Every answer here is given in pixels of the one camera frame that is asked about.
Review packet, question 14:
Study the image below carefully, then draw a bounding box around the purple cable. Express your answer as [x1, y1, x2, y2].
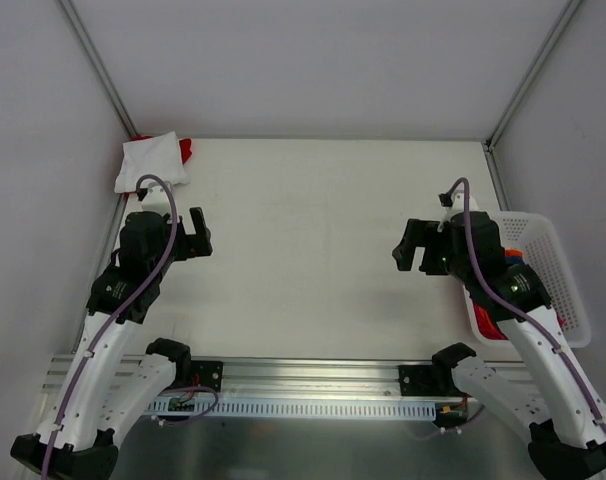
[38, 173, 219, 480]
[407, 177, 606, 451]

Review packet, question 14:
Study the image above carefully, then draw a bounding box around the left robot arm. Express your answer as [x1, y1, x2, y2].
[10, 207, 213, 479]

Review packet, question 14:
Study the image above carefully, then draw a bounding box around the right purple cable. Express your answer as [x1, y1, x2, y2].
[407, 177, 606, 451]

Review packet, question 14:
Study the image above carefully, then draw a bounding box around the white t-shirt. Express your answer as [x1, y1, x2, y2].
[113, 130, 192, 196]

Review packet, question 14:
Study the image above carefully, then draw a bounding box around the aluminium mounting rail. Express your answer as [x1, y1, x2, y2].
[41, 353, 534, 401]

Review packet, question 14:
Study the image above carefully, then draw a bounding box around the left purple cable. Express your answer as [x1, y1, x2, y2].
[38, 173, 219, 480]

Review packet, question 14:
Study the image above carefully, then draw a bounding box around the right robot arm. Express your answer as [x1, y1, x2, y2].
[392, 212, 606, 479]

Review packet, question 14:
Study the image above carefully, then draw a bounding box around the blue printed t-shirt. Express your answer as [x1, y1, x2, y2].
[505, 256, 525, 266]

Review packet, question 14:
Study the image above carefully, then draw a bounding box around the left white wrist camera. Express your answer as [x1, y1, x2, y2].
[136, 181, 171, 215]

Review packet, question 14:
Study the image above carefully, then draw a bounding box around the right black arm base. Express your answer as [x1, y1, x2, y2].
[397, 364, 442, 397]

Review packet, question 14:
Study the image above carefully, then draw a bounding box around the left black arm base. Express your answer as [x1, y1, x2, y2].
[186, 360, 224, 393]

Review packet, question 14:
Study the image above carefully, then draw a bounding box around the red folded t-shirt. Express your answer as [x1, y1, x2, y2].
[125, 134, 195, 199]

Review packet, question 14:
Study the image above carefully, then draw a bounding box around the white plastic laundry basket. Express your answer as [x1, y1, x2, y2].
[489, 211, 592, 348]

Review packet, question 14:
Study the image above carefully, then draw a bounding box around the white slotted cable duct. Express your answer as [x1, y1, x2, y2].
[144, 396, 437, 422]

